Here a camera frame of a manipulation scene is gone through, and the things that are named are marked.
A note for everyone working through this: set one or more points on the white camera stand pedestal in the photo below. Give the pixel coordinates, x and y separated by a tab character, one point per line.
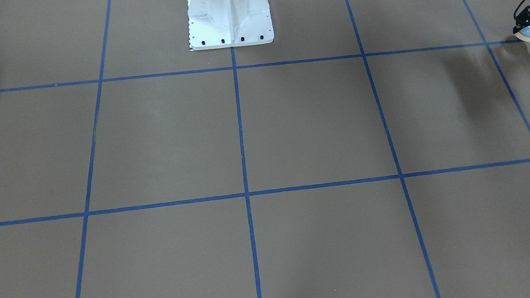
217	24

